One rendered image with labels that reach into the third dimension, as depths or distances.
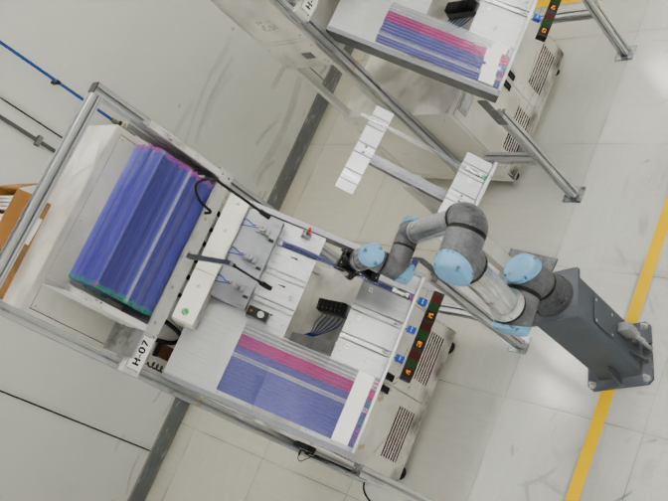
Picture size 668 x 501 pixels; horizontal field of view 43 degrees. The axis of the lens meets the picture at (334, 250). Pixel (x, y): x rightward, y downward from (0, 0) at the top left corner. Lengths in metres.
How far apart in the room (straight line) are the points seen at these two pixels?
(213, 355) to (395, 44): 1.37
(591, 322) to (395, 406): 0.95
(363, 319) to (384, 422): 0.63
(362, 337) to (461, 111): 1.15
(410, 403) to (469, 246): 1.33
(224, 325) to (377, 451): 0.89
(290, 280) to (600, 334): 1.09
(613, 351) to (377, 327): 0.83
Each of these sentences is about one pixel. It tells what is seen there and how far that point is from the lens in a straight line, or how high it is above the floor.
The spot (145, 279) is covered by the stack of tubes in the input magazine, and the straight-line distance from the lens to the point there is 2.89.
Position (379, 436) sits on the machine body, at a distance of 3.53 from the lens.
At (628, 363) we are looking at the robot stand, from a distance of 3.28.
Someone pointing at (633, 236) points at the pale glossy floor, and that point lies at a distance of 3.64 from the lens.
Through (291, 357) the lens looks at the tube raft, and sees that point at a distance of 3.00.
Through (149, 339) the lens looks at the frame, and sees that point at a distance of 2.96.
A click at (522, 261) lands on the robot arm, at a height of 0.77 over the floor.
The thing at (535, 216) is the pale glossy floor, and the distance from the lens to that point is 3.92.
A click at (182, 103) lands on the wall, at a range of 4.73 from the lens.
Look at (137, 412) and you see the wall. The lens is 4.77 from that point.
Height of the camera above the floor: 2.90
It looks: 39 degrees down
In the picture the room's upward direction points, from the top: 54 degrees counter-clockwise
